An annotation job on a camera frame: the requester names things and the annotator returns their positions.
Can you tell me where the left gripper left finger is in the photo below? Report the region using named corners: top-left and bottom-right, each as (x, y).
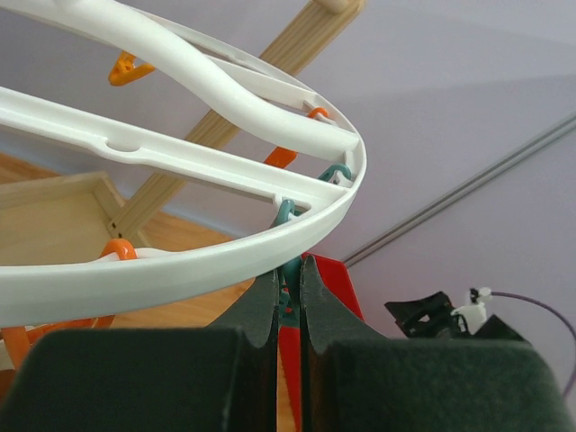
top-left (1, 271), bottom-right (279, 431)

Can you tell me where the white round clip hanger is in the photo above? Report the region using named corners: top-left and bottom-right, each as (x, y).
top-left (1, 1), bottom-right (367, 328)

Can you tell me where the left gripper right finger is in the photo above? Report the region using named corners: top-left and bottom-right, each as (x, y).
top-left (300, 256), bottom-right (575, 431)

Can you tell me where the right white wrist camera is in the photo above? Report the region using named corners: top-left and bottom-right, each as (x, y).
top-left (451, 287), bottom-right (492, 335)

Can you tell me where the red plastic tray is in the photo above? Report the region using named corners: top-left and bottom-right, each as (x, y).
top-left (276, 255), bottom-right (364, 431)

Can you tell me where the wooden hanger rack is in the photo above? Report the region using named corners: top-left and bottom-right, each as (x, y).
top-left (1, 1), bottom-right (365, 264)

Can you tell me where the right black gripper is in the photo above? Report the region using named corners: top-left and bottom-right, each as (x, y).
top-left (384, 292), bottom-right (524, 340)

